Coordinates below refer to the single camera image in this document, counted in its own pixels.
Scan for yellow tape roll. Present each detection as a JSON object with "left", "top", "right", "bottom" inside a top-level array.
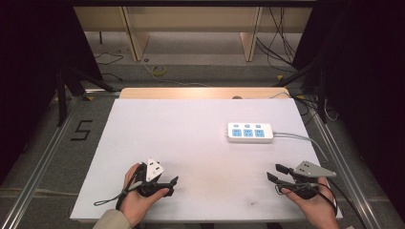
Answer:
[{"left": 150, "top": 64, "right": 167, "bottom": 77}]

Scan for thin black floor cable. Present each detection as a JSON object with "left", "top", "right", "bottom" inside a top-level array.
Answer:
[{"left": 94, "top": 52, "right": 125, "bottom": 82}]

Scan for metal floor rail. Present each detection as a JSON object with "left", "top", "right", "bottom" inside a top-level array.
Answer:
[
  {"left": 309, "top": 106, "right": 385, "bottom": 229},
  {"left": 0, "top": 94, "right": 84, "bottom": 229}
]

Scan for light wooden shelf unit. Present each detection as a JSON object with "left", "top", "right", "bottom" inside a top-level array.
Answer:
[{"left": 73, "top": 6, "right": 313, "bottom": 63}]

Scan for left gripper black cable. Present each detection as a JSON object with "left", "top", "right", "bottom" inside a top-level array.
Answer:
[{"left": 93, "top": 163, "right": 145, "bottom": 212}]

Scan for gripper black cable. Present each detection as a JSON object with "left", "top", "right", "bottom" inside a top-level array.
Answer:
[
  {"left": 316, "top": 177, "right": 368, "bottom": 229},
  {"left": 93, "top": 163, "right": 145, "bottom": 212}
]

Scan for black curtain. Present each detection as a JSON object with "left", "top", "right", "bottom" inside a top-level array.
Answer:
[
  {"left": 0, "top": 0, "right": 103, "bottom": 187},
  {"left": 291, "top": 0, "right": 405, "bottom": 220}
]

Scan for grey power strip cable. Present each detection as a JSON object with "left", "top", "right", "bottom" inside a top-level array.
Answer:
[{"left": 272, "top": 131, "right": 330, "bottom": 164}]

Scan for white floor cable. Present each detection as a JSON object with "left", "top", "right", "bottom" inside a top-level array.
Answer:
[{"left": 140, "top": 59, "right": 209, "bottom": 88}]

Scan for white table mat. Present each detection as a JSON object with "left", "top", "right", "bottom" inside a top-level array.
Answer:
[{"left": 69, "top": 97, "right": 344, "bottom": 224}]

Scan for wooden board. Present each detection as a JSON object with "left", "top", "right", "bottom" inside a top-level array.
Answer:
[{"left": 118, "top": 87, "right": 291, "bottom": 100}]

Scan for white power strip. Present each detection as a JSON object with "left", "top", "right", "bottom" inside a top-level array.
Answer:
[{"left": 226, "top": 122, "right": 275, "bottom": 144}]

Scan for black stand legs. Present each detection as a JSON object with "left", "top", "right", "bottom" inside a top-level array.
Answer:
[
  {"left": 272, "top": 58, "right": 330, "bottom": 125},
  {"left": 54, "top": 65, "right": 117, "bottom": 128}
]

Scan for bundle of black cables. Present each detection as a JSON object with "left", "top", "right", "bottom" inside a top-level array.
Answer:
[{"left": 255, "top": 6, "right": 298, "bottom": 71}]

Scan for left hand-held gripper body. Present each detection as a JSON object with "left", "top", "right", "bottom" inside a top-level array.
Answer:
[{"left": 135, "top": 157, "right": 167, "bottom": 198}]

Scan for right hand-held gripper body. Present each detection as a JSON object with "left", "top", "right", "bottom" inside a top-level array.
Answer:
[{"left": 279, "top": 160, "right": 338, "bottom": 200}]

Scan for person's right hand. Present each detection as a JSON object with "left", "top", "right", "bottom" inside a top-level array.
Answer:
[{"left": 280, "top": 185, "right": 340, "bottom": 229}]

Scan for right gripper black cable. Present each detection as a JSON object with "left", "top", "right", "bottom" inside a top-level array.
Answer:
[{"left": 316, "top": 177, "right": 368, "bottom": 229}]

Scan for person's left hand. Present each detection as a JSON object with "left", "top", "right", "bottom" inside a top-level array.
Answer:
[{"left": 118, "top": 163, "right": 170, "bottom": 229}]

